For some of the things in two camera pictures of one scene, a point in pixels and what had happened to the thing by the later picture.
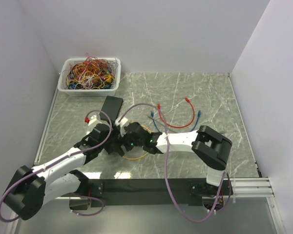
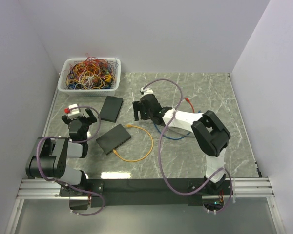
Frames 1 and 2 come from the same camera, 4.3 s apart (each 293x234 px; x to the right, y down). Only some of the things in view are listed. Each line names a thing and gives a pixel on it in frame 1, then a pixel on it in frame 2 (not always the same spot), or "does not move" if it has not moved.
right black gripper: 123,140 to 138,106
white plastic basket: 94,92 does not move
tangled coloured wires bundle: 91,73 does not move
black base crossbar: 154,192 does not move
